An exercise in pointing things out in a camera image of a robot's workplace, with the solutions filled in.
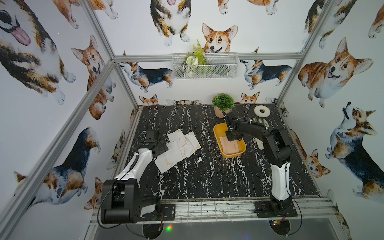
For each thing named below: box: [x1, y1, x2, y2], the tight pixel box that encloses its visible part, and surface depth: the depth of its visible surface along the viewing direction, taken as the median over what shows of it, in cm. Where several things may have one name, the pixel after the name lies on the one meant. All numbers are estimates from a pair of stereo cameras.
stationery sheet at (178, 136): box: [167, 128, 188, 146], surface depth 103 cm
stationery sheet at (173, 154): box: [165, 140, 183, 164], surface depth 95 cm
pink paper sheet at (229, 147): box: [219, 136, 240, 154], surface depth 98 cm
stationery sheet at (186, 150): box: [180, 141, 196, 160], surface depth 97 cm
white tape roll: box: [254, 105, 271, 117], surface depth 120 cm
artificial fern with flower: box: [183, 39, 207, 78], surface depth 84 cm
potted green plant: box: [212, 93, 235, 119], surface depth 103 cm
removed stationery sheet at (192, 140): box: [184, 131, 202, 151], surface depth 102 cm
